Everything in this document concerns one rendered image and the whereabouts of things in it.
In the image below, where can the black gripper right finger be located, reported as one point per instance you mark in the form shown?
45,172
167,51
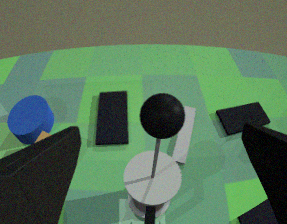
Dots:
267,150

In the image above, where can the grey flat bar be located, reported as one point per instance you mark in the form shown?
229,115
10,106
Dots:
184,136

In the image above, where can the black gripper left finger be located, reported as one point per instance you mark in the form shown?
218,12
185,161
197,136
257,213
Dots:
34,181

